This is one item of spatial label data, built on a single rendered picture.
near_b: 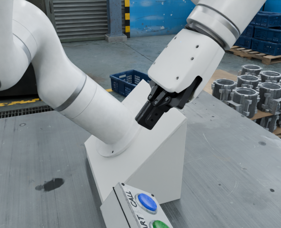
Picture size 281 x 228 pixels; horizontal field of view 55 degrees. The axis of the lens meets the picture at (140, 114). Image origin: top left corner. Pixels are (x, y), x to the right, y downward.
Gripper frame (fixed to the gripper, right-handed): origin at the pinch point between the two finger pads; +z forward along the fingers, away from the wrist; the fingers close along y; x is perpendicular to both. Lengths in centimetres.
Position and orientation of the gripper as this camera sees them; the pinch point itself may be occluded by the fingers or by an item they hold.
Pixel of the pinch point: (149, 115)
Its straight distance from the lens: 45.3
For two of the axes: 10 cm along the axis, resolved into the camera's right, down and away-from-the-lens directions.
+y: 3.6, 4.2, -8.3
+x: 7.3, 4.2, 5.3
